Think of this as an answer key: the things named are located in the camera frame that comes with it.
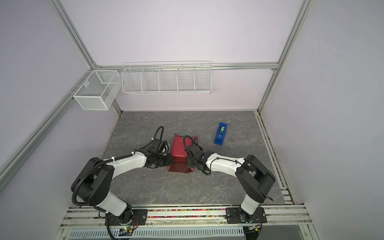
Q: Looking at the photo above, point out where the dark red wrapping paper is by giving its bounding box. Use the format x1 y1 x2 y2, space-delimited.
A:
168 133 194 173

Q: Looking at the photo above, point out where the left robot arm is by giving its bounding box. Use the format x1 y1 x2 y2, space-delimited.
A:
71 126 172 224

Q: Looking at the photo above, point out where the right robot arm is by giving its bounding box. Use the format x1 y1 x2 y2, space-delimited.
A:
183 135 276 223

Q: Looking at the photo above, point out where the blue tape dispenser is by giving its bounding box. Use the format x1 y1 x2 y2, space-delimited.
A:
214 122 228 145

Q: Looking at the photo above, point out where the small white mesh basket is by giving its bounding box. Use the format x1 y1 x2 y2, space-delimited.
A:
74 70 122 111

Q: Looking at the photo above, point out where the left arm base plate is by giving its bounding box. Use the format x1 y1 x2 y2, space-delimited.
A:
106 209 148 226

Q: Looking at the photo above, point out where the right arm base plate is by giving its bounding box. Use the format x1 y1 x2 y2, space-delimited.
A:
226 207 267 224

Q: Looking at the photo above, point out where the white slotted cable duct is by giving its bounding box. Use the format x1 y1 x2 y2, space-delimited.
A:
68 227 246 240

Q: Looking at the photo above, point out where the long white wire basket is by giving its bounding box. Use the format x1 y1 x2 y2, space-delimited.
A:
122 61 213 94

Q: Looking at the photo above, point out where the aluminium front rail frame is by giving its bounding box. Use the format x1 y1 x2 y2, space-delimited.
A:
55 205 319 240

